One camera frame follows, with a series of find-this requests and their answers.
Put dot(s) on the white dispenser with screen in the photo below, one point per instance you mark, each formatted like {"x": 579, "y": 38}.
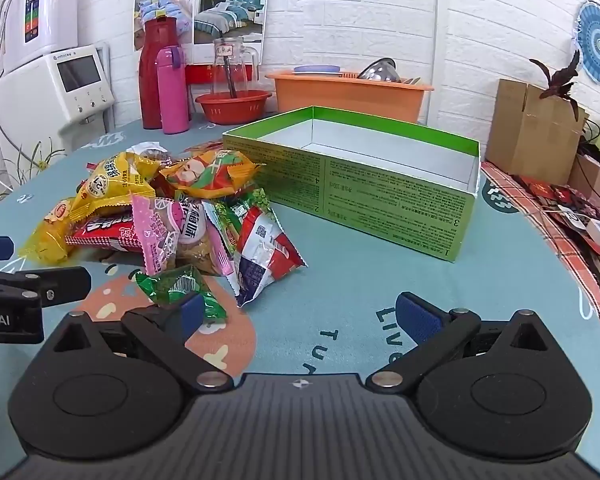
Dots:
{"x": 35, "y": 100}

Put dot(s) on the blue-lid container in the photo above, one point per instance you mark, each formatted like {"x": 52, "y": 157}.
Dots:
{"x": 316, "y": 69}

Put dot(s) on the white water purifier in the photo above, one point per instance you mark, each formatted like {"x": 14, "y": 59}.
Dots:
{"x": 50, "y": 15}

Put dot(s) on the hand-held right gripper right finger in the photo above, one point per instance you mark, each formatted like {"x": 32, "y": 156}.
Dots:
{"x": 420, "y": 317}

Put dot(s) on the red plastic basket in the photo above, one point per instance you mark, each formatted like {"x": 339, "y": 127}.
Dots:
{"x": 232, "y": 107}

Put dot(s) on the wall poster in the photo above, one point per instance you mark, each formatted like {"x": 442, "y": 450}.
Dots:
{"x": 230, "y": 5}

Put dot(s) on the dark purple plant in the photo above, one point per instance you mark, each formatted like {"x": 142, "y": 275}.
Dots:
{"x": 562, "y": 77}

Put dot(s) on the white wall conduit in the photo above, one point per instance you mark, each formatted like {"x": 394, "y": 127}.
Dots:
{"x": 436, "y": 35}

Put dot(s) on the small brown cardboard box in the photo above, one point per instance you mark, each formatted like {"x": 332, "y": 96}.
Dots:
{"x": 592, "y": 180}

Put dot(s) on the orange plastic basin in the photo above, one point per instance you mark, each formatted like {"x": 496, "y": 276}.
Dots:
{"x": 350, "y": 97}

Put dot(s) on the red checked cloth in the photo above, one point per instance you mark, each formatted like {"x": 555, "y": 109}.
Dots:
{"x": 545, "y": 240}

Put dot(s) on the pink thermos bottle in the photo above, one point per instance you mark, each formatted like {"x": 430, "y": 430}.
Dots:
{"x": 174, "y": 95}

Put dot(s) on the green cardboard box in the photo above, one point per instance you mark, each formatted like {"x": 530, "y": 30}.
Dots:
{"x": 390, "y": 187}

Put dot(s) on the blue mandala wall decoration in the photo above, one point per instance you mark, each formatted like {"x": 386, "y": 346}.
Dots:
{"x": 597, "y": 42}

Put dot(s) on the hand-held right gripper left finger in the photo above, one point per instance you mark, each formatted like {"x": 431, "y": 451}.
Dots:
{"x": 192, "y": 312}

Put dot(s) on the yellow flowered plant sprigs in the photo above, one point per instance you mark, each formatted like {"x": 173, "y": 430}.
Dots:
{"x": 25, "y": 160}

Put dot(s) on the glass pitcher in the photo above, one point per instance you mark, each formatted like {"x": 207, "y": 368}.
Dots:
{"x": 242, "y": 72}

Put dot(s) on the red thermos jug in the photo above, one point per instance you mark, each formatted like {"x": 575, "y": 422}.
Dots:
{"x": 150, "y": 75}

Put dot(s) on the dark stirring stick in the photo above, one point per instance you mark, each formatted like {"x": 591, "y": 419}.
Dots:
{"x": 231, "y": 77}

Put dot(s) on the green snack packet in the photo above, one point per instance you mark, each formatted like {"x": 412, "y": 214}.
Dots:
{"x": 166, "y": 285}

